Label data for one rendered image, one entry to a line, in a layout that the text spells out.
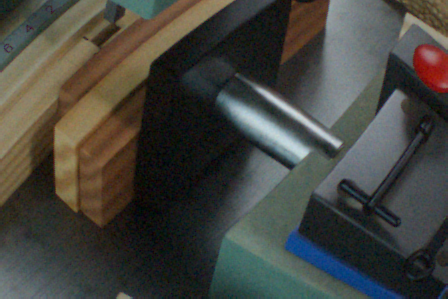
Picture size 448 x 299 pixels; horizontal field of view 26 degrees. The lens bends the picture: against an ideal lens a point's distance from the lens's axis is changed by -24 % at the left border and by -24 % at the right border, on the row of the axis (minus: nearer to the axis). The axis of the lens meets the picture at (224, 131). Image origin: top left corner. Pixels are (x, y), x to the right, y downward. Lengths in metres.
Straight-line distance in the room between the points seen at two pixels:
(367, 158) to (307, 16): 0.17
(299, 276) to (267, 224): 0.03
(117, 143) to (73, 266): 0.07
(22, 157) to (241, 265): 0.13
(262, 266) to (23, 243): 0.13
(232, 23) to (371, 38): 0.17
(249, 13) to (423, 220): 0.14
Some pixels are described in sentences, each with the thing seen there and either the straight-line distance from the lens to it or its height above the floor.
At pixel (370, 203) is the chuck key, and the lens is 0.45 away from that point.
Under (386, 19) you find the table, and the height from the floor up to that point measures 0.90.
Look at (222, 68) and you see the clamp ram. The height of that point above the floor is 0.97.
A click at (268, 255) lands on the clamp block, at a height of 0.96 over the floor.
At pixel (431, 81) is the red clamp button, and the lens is 0.49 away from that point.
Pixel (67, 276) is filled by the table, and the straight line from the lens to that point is 0.54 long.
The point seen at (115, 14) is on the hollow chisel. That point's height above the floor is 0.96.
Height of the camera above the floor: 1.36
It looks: 49 degrees down
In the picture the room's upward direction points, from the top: 12 degrees clockwise
